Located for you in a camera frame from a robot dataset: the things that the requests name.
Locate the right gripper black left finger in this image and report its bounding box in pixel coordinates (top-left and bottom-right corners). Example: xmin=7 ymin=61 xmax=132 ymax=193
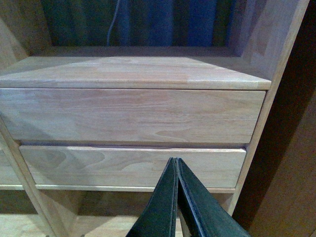
xmin=127 ymin=158 xmax=178 ymax=237

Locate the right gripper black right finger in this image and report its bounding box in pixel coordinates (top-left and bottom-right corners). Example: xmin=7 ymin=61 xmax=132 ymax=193
xmin=176 ymin=158 xmax=250 ymax=237

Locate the light wooden bookshelf unit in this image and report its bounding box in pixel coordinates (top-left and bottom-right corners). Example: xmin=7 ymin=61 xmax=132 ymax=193
xmin=0 ymin=0 xmax=309 ymax=237

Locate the thin white hanging cable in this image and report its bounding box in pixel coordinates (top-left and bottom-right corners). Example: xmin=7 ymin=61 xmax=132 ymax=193
xmin=106 ymin=0 xmax=122 ymax=46

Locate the dark curtain behind shelf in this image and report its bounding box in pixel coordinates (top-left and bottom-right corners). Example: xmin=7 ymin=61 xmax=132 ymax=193
xmin=41 ymin=0 xmax=235 ymax=47

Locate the lower right wooden drawer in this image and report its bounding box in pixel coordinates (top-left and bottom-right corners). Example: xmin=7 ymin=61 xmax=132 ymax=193
xmin=20 ymin=146 xmax=246 ymax=190

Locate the upper right wooden drawer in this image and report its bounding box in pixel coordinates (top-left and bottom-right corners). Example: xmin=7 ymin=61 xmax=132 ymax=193
xmin=0 ymin=88 xmax=265 ymax=143

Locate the wooden drawer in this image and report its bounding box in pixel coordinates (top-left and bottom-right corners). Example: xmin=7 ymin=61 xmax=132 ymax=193
xmin=0 ymin=88 xmax=265 ymax=143
xmin=20 ymin=146 xmax=246 ymax=190

